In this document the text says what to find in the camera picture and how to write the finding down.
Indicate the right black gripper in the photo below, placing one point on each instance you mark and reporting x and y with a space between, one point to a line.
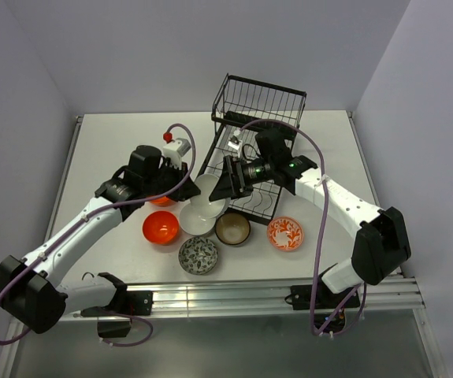
233 183

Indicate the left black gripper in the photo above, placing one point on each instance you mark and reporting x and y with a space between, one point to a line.
187 190

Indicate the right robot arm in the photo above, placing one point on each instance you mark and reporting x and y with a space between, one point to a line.
381 242

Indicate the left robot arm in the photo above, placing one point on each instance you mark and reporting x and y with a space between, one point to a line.
31 288

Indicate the far orange bowl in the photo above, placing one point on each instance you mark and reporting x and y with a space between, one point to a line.
162 201

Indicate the brown beige bowl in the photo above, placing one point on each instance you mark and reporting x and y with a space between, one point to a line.
232 229

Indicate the near orange bowl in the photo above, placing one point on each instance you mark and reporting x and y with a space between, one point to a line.
160 227

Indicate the black white patterned bowl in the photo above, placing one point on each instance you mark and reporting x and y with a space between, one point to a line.
198 256

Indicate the orange white patterned bowl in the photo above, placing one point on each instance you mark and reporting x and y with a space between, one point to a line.
285 233

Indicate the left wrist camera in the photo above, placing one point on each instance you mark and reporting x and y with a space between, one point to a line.
175 149

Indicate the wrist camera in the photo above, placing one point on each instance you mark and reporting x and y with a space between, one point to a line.
175 149
235 143

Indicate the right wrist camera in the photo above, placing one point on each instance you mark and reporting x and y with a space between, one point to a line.
235 143

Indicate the black wire dish rack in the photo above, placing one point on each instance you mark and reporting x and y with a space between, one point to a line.
239 101

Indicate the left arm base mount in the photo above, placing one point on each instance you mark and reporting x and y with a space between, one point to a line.
117 323

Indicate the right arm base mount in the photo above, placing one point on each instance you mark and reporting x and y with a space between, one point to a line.
299 298

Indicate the aluminium mounting rail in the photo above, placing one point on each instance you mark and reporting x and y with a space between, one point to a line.
263 297

